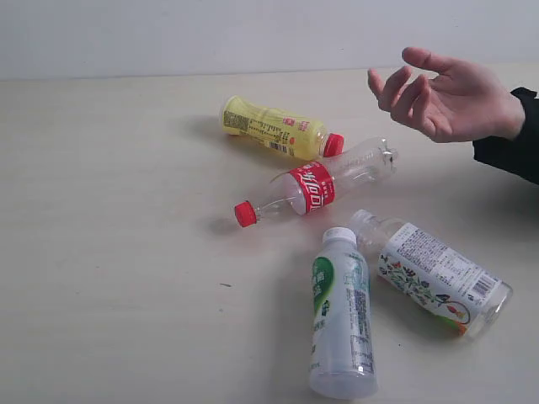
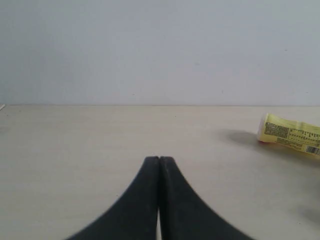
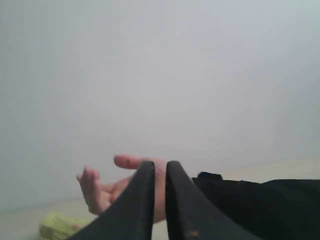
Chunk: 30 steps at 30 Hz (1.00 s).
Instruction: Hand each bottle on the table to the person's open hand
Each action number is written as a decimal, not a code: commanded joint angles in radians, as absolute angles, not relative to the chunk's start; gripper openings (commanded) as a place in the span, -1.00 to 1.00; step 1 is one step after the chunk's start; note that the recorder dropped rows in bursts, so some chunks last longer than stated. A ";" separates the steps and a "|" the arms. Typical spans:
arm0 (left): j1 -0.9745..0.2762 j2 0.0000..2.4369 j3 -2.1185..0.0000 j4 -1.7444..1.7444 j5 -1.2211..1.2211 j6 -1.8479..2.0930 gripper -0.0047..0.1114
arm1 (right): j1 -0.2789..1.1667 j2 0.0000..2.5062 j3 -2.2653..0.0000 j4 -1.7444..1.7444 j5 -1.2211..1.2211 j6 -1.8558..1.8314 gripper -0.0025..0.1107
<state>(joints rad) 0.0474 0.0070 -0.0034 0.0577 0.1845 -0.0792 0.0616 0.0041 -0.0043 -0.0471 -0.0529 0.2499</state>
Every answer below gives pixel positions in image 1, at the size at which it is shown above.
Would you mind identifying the white bottle green label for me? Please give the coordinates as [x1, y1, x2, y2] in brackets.
[309, 227, 377, 400]

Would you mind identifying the person's open bare hand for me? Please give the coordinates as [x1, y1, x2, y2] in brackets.
[367, 47, 526, 143]

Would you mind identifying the clear cola bottle red label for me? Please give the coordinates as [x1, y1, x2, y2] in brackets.
[234, 137, 399, 227]

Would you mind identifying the clear bottle floral label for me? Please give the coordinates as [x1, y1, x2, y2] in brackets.
[350, 210, 513, 339]

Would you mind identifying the yellow bottle red cap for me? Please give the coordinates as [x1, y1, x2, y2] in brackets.
[220, 95, 344, 161]

